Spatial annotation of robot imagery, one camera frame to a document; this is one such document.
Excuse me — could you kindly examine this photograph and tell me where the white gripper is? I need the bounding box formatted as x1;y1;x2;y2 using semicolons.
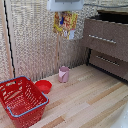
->
46;0;85;27

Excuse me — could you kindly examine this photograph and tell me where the colourful cereal snack bar box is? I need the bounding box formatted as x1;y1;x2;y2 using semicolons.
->
52;10;79;41

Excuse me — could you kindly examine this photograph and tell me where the brown drawer cabinet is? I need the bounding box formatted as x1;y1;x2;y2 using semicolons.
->
82;9;128;83

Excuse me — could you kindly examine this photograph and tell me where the pink plastic cup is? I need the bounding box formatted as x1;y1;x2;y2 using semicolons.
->
58;66;71;84

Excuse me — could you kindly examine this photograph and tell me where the red plastic bowl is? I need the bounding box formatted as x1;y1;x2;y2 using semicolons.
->
34;79;53;95

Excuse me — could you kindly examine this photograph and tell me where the red shopping basket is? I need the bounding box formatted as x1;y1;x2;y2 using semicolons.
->
0;75;50;128

